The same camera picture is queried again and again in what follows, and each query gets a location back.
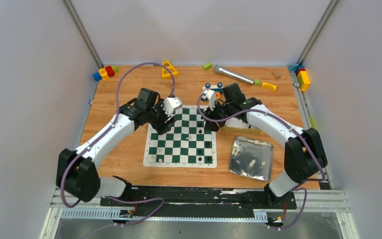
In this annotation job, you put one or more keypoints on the toy block car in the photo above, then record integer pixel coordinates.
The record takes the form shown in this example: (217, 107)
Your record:
(215, 87)

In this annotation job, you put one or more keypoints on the tan wooden block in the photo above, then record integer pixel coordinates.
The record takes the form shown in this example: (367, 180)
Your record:
(276, 75)

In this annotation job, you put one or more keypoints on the metal tin with black pieces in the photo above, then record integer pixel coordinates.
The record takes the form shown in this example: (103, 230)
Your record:
(237, 126)

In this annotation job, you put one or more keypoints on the green white chess mat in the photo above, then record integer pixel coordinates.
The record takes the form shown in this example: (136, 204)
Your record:
(184, 145)

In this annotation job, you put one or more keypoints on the green block near wall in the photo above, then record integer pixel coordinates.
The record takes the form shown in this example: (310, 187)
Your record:
(207, 66)

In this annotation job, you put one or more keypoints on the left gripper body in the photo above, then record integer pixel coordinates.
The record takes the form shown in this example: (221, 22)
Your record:
(162, 124)

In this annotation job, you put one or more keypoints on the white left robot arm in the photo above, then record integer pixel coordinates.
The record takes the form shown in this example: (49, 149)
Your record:
(77, 168)

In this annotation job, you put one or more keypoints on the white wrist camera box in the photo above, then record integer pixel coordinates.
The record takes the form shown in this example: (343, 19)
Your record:
(171, 104)

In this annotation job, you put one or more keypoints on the colourful cylinder block row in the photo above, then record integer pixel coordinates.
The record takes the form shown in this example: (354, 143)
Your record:
(105, 73)

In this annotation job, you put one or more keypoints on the yellow triangular frame block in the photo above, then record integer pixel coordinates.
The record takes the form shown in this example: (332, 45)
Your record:
(170, 69)

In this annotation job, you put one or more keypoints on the metal tin lid tray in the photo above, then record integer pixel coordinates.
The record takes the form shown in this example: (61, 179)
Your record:
(251, 158)

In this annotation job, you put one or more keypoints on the yellow arch block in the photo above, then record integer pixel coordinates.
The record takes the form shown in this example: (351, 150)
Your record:
(269, 86)

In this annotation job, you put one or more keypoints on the white right camera box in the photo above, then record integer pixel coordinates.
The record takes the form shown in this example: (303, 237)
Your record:
(210, 97)

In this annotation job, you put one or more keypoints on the silver microphone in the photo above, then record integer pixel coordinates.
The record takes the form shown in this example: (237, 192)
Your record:
(224, 71)

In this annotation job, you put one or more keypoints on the yellow red blue brick tower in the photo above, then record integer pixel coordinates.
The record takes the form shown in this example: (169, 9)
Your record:
(302, 78)

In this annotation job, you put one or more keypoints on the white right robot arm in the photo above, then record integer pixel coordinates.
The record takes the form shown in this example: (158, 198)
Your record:
(304, 151)

